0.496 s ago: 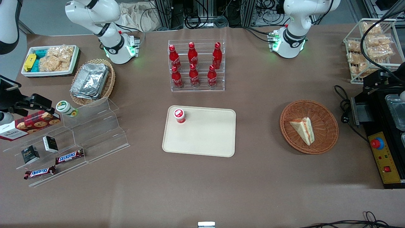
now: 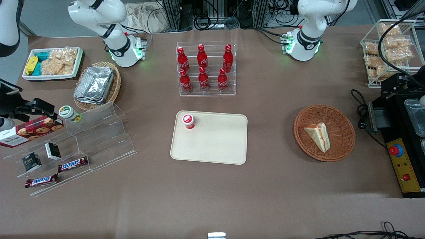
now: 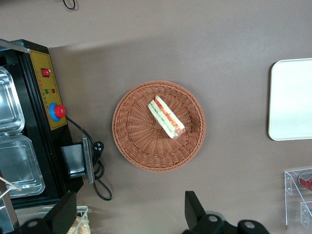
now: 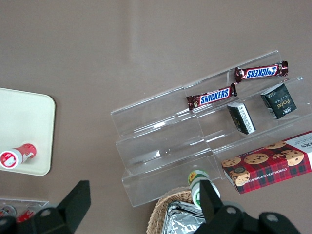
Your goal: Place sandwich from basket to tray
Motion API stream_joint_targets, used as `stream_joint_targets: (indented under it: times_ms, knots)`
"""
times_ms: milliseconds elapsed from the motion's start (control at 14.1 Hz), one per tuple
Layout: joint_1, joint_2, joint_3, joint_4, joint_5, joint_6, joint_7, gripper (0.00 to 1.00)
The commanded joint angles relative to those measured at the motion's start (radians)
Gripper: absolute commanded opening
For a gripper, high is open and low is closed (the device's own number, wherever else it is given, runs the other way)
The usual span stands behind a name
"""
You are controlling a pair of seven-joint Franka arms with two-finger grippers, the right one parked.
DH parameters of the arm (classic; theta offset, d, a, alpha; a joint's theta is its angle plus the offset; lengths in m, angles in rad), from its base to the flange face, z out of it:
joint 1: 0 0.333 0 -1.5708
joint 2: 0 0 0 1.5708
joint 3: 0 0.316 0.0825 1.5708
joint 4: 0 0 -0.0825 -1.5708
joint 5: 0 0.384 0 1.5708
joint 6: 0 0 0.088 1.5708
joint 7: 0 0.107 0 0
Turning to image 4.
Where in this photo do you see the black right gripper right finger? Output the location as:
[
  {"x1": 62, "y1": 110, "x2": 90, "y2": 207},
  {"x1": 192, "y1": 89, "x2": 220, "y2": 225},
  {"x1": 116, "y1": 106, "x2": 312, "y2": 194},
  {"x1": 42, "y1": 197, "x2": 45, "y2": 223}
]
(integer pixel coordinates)
[{"x1": 198, "y1": 180, "x2": 259, "y2": 234}]

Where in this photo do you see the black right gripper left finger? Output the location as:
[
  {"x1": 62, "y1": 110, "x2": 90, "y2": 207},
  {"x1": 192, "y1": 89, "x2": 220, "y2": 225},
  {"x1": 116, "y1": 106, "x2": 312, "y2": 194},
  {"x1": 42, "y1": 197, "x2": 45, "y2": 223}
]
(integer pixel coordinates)
[{"x1": 16, "y1": 180, "x2": 91, "y2": 234}]

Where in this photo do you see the light wicker basket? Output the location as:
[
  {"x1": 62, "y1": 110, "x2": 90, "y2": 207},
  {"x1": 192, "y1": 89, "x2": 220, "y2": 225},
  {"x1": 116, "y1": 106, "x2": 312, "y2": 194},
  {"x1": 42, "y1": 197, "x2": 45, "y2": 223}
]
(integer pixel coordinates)
[{"x1": 147, "y1": 186, "x2": 203, "y2": 234}]

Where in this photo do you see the cream plastic tray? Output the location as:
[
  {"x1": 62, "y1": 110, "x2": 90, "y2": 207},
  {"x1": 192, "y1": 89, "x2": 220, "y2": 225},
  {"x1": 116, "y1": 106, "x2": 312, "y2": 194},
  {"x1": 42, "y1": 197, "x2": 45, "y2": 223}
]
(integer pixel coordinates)
[{"x1": 0, "y1": 87, "x2": 56, "y2": 176}]

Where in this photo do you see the green white sunflower bottle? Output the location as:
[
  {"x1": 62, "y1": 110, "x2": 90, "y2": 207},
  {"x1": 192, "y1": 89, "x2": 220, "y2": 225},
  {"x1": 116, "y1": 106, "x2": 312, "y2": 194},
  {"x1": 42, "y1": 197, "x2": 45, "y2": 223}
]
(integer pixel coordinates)
[{"x1": 187, "y1": 170, "x2": 221, "y2": 210}]

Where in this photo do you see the aluminium foil container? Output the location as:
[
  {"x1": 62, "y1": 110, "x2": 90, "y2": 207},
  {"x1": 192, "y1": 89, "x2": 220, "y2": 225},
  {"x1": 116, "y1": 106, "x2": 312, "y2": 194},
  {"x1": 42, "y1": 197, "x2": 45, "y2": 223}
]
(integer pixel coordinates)
[{"x1": 162, "y1": 201, "x2": 208, "y2": 234}]

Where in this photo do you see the clear acrylic bottle rack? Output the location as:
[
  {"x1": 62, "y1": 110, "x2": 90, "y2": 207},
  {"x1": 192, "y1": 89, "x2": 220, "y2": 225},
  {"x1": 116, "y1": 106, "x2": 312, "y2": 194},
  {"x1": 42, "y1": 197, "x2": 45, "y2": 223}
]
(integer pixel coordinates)
[{"x1": 0, "y1": 198, "x2": 49, "y2": 220}]

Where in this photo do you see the red tartan cookie box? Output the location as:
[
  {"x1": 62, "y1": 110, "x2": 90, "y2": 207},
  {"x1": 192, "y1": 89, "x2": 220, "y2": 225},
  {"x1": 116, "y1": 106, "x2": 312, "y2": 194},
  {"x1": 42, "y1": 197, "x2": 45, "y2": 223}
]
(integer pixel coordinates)
[{"x1": 221, "y1": 130, "x2": 312, "y2": 195}]

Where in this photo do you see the clear acrylic stepped shelf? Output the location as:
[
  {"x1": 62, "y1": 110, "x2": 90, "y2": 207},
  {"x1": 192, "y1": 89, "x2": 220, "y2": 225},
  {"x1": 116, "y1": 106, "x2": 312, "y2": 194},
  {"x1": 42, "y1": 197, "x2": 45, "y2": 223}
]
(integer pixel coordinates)
[
  {"x1": 182, "y1": 50, "x2": 312, "y2": 181},
  {"x1": 110, "y1": 85, "x2": 225, "y2": 208}
]

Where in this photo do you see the red cup with white lid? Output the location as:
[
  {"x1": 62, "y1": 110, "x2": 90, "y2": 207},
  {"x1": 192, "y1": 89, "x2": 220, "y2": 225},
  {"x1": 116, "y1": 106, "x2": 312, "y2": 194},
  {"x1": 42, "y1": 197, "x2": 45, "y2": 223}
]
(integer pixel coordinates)
[{"x1": 0, "y1": 143, "x2": 38, "y2": 170}]

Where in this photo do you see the black box with white side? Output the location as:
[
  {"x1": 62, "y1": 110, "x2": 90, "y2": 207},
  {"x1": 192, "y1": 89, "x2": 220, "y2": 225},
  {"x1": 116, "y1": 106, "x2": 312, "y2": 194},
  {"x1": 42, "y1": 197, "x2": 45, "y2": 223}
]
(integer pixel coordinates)
[{"x1": 226, "y1": 102, "x2": 256, "y2": 134}]

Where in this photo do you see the Snickers bar brown wrapper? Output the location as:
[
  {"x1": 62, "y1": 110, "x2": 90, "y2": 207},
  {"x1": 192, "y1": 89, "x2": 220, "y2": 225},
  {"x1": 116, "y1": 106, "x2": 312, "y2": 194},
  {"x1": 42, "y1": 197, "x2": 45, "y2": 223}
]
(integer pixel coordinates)
[
  {"x1": 186, "y1": 83, "x2": 237, "y2": 111},
  {"x1": 234, "y1": 60, "x2": 289, "y2": 85}
]

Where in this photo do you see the black Foce box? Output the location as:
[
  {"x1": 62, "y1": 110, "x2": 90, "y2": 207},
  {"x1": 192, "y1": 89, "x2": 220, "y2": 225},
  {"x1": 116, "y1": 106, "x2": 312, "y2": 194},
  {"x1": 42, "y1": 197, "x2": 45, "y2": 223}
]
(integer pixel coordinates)
[{"x1": 260, "y1": 82, "x2": 297, "y2": 119}]

